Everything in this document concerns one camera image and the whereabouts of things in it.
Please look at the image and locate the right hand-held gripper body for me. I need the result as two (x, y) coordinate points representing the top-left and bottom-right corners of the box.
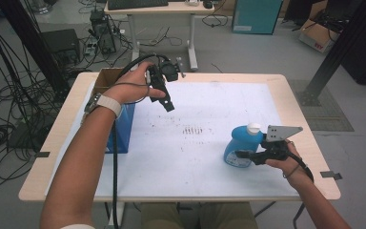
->
(260, 124), (303, 162)

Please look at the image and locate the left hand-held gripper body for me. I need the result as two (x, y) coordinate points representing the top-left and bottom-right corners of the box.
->
(146, 55), (185, 103)

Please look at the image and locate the blue detergent bottle white cap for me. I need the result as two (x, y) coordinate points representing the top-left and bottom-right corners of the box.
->
(223, 122), (265, 169)

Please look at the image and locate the blue cardboard box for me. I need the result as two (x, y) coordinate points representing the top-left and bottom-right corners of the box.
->
(90, 67), (136, 155)

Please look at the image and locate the person's right hand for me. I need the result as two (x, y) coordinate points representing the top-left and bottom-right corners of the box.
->
(265, 141), (314, 189)

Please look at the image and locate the person's left hand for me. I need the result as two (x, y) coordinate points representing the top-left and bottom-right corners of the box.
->
(103, 61), (167, 105)

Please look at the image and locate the light wooden table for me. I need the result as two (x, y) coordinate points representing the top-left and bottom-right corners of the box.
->
(18, 71), (342, 229)

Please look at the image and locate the wristwatch with white band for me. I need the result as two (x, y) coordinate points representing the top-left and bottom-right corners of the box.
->
(84, 93), (123, 119)

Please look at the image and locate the person's right leg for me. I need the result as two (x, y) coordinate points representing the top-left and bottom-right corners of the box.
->
(199, 202), (258, 229)

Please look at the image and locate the person's leg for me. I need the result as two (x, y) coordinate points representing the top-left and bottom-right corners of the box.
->
(140, 202), (185, 229)
(199, 202), (258, 229)

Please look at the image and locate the white paper sheet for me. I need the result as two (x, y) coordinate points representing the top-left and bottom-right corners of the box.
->
(44, 80), (301, 198)

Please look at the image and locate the white desk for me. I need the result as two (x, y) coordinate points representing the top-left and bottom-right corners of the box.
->
(104, 0), (215, 72)

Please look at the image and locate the black keyboard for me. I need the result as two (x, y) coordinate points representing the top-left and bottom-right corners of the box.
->
(107, 0), (170, 10)

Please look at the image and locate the person's left leg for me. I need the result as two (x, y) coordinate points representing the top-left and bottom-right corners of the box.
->
(140, 202), (185, 229)

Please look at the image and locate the teal cabinet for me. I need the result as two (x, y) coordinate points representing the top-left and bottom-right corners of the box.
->
(232, 0), (284, 35)

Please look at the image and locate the black metal stand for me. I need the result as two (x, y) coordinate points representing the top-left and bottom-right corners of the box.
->
(295, 0), (366, 108)

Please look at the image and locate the brown cardboard box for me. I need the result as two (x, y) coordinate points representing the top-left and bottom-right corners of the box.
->
(298, 17), (341, 54)

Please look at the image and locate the black pillar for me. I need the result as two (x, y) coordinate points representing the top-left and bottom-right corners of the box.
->
(0, 0), (71, 96)

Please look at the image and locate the white sleeve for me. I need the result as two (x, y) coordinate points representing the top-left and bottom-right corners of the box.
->
(60, 223), (96, 229)

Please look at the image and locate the right hand-held gripper black cable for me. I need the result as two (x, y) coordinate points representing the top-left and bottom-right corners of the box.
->
(287, 151), (315, 229)

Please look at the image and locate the black looped floor cable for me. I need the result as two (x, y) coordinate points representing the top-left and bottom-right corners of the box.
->
(201, 12), (230, 29)

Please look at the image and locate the bundle of black floor cables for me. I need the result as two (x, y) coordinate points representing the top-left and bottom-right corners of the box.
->
(0, 18), (61, 192)

